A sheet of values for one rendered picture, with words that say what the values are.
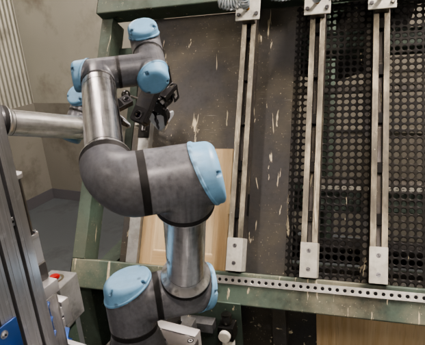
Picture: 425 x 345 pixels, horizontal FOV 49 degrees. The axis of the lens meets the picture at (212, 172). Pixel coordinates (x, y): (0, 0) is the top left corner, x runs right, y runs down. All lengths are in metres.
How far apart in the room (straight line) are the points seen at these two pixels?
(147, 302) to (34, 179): 4.39
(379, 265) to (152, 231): 0.89
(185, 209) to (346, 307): 1.05
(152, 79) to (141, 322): 0.56
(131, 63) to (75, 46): 3.76
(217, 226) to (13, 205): 1.01
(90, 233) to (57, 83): 3.18
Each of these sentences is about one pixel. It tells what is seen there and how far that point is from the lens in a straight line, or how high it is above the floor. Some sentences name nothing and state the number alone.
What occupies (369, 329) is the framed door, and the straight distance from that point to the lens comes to 2.08.
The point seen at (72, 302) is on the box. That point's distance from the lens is 1.93.
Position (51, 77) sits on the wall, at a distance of 5.14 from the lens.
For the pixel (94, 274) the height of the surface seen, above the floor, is 0.85.
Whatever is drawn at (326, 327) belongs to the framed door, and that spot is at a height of 0.56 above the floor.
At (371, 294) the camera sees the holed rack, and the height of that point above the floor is 0.88.
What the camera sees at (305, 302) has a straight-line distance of 1.75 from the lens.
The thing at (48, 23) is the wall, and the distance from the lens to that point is 5.05.
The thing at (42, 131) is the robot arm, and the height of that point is 1.55.
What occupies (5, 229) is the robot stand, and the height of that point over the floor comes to 1.46.
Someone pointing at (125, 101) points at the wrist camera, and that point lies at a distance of 1.83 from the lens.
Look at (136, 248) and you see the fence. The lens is 1.96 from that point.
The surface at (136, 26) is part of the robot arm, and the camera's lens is 1.18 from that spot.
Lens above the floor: 1.83
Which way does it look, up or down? 19 degrees down
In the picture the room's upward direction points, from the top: 5 degrees counter-clockwise
